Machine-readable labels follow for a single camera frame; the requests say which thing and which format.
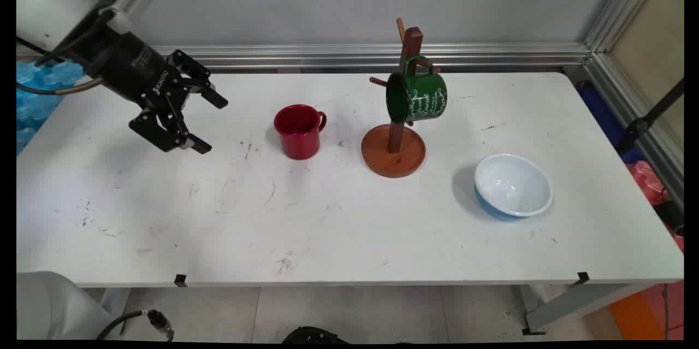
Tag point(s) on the long horizontal aluminium rail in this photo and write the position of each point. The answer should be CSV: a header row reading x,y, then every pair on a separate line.
x,y
382,55

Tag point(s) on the black tape strip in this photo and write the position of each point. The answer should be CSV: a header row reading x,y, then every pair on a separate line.
x,y
582,278
181,280

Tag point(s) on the red enamel mug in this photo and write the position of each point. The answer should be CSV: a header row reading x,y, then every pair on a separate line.
x,y
299,136

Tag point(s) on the brown wooden mug tree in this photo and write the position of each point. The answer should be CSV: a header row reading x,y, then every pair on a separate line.
x,y
393,158

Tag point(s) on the aluminium corner frame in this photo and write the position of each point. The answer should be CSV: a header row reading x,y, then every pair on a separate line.
x,y
611,65

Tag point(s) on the orange floor mat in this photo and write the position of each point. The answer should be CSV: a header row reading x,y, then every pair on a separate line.
x,y
636,313

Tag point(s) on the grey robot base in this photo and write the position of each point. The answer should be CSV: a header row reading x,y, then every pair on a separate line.
x,y
54,308

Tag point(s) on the green enamel mug white lettering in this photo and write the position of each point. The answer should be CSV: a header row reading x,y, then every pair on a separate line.
x,y
423,95

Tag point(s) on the white bowl blue outside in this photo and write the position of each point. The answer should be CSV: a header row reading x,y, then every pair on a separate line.
x,y
510,185

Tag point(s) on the black tripod pole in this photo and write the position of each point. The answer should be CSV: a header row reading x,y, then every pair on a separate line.
x,y
647,118

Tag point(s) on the black round floor object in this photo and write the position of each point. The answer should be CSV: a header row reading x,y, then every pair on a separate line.
x,y
314,335

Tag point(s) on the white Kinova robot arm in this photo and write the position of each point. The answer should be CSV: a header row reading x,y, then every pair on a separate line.
x,y
49,5

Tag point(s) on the grey table leg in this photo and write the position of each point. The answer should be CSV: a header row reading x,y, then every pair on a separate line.
x,y
579,305

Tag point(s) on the blue plastic bag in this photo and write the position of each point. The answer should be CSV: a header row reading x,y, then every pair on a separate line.
x,y
35,103

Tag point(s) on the beige partition panel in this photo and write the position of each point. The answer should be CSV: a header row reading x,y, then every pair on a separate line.
x,y
650,37

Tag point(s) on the blue plastic bin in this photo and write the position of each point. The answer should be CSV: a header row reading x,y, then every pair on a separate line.
x,y
598,111

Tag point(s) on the red plastic bag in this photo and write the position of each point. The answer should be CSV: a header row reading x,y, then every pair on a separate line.
x,y
647,182

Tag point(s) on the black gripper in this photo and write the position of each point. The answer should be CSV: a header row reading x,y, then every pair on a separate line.
x,y
131,70

